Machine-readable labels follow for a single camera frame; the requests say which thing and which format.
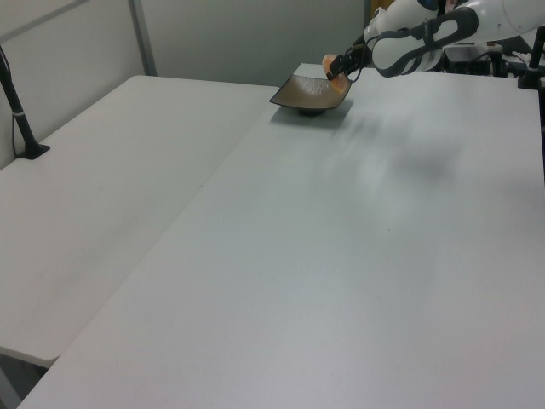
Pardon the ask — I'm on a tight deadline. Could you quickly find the black camera stand pole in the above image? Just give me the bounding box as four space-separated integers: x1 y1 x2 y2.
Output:
0 44 51 161

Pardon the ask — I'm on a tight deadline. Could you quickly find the black electronics box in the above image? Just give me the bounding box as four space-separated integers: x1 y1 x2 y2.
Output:
442 44 500 74

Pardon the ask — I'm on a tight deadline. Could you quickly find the orange bread roll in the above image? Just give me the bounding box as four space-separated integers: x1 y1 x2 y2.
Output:
321 53 352 94

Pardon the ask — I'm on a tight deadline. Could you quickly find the black clamp stand with pole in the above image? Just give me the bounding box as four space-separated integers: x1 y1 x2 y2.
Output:
516 25 545 90

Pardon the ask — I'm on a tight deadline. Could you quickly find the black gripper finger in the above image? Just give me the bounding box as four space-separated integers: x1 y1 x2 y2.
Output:
326 54 347 82
342 43 368 72

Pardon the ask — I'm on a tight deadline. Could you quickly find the dark robot gripper body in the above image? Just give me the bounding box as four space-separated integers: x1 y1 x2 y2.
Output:
363 26 445 79

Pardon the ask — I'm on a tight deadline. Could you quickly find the grey partition frame post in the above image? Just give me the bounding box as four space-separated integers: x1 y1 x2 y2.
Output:
127 0 158 78
361 0 371 67

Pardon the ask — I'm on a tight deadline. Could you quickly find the square brown ceramic plate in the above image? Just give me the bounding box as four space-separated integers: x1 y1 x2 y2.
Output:
268 73 354 118

